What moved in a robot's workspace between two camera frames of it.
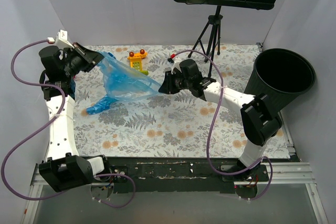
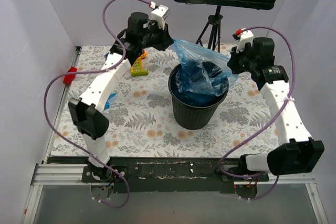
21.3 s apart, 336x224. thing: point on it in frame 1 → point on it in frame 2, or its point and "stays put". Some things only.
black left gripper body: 85,56 → 163,38
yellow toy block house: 135,60 stays put
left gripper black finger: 92,56 → 166,41
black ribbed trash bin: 283,75 → 195,110
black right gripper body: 170,83 → 237,60
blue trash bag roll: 123,81 → 203,77
